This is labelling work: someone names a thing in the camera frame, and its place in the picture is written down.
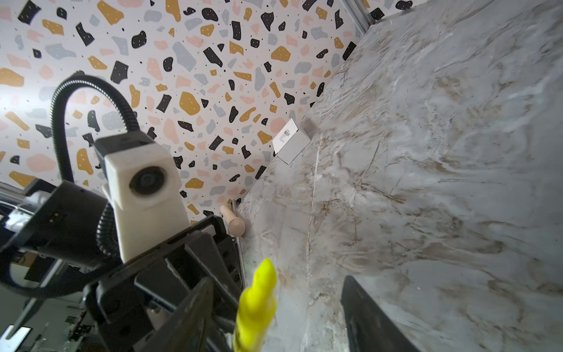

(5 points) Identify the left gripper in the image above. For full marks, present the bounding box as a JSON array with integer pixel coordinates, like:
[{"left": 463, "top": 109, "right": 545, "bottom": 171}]
[{"left": 84, "top": 215, "right": 244, "bottom": 351}]

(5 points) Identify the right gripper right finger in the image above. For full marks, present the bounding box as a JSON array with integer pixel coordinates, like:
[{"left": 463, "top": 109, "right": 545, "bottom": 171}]
[{"left": 341, "top": 276, "right": 419, "bottom": 352}]

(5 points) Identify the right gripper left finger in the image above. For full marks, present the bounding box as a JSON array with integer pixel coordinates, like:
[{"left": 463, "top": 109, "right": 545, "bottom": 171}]
[{"left": 140, "top": 277, "right": 216, "bottom": 351}]

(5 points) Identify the yellow highlighter pen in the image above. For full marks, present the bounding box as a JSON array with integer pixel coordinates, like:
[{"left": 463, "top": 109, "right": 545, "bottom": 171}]
[{"left": 233, "top": 258, "right": 277, "bottom": 351}]

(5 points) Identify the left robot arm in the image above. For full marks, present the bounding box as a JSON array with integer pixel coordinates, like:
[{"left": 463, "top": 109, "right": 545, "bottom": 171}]
[{"left": 1, "top": 180, "right": 244, "bottom": 351}]

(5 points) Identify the wooden stick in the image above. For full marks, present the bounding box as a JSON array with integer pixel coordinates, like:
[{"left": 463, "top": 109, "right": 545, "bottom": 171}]
[{"left": 220, "top": 205, "right": 246, "bottom": 237}]

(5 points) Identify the computer monitor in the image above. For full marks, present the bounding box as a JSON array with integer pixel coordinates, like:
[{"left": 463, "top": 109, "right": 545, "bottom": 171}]
[{"left": 0, "top": 324, "right": 32, "bottom": 352}]

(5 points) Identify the white small box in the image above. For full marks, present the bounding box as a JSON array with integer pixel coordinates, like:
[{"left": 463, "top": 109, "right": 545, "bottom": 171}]
[{"left": 273, "top": 119, "right": 311, "bottom": 165}]

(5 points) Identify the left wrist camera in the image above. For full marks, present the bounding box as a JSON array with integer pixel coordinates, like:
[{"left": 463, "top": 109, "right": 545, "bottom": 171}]
[{"left": 94, "top": 131, "right": 190, "bottom": 263}]

